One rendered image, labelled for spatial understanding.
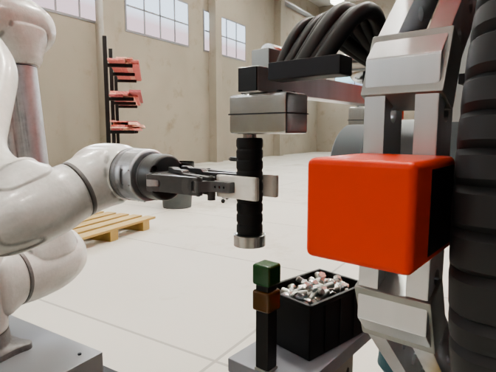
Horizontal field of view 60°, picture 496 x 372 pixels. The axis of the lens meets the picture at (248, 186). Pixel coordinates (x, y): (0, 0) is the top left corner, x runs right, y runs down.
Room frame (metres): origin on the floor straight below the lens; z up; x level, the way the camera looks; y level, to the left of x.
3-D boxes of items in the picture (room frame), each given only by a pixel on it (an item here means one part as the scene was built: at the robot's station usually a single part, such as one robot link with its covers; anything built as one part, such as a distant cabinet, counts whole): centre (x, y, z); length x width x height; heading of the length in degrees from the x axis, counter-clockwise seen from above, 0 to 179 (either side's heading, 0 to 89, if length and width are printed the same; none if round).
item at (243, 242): (0.57, 0.00, 0.83); 0.04 x 0.04 x 0.16
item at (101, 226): (3.64, 1.46, 0.05); 1.16 x 0.80 x 0.11; 153
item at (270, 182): (0.59, -0.01, 0.83); 0.07 x 0.01 x 0.03; 51
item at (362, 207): (0.31, -0.10, 0.85); 0.09 x 0.08 x 0.07; 141
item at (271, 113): (0.55, -0.03, 0.93); 0.09 x 0.05 x 0.05; 51
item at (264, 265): (0.77, -0.03, 0.64); 0.04 x 0.04 x 0.04; 51
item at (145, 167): (0.67, 0.12, 0.83); 0.09 x 0.08 x 0.07; 51
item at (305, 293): (0.91, -0.15, 0.51); 0.20 x 0.14 x 0.13; 132
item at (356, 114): (0.81, -0.24, 0.93); 0.09 x 0.05 x 0.05; 51
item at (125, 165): (0.72, 0.18, 0.83); 0.09 x 0.06 x 0.09; 141
